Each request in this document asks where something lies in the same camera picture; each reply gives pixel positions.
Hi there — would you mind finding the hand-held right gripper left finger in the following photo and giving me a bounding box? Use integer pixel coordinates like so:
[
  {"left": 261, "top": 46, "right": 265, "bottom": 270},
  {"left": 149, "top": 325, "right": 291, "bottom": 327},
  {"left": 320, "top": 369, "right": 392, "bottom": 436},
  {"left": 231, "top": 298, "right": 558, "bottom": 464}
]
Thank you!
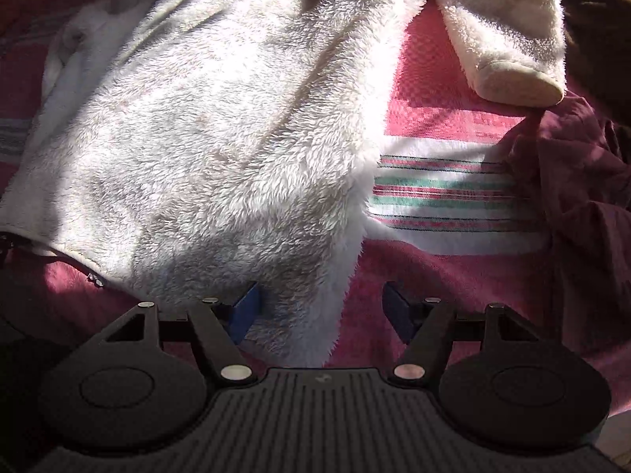
[{"left": 85, "top": 281, "right": 262, "bottom": 388}]

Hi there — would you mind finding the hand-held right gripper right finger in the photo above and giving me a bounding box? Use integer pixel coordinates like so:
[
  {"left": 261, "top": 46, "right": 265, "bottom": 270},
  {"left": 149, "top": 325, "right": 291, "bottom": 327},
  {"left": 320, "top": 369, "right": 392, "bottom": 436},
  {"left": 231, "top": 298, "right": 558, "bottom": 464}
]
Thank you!
[{"left": 383, "top": 281, "right": 549, "bottom": 388}]

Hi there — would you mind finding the white fleece jacket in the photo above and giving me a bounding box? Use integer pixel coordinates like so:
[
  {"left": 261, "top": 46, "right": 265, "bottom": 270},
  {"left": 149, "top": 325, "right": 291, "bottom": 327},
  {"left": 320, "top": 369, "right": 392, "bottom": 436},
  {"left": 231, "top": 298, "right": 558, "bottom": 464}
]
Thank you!
[{"left": 0, "top": 0, "right": 568, "bottom": 370}]

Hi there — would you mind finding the pink striped blanket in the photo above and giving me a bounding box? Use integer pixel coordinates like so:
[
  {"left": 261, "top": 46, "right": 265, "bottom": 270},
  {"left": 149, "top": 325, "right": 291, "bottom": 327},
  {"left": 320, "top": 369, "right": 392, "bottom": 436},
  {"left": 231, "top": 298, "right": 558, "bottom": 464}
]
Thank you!
[{"left": 0, "top": 0, "right": 631, "bottom": 434}]

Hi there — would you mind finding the maroon garment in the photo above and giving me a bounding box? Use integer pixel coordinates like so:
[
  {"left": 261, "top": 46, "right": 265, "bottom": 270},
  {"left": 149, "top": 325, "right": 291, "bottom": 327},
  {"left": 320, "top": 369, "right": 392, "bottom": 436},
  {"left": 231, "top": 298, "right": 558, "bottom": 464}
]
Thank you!
[{"left": 497, "top": 93, "right": 631, "bottom": 360}]

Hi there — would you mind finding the dark brown knit garment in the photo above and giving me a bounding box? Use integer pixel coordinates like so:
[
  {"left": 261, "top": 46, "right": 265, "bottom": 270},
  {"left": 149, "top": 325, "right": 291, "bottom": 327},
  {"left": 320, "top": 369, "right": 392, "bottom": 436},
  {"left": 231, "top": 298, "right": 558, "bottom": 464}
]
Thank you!
[{"left": 556, "top": 0, "right": 631, "bottom": 126}]

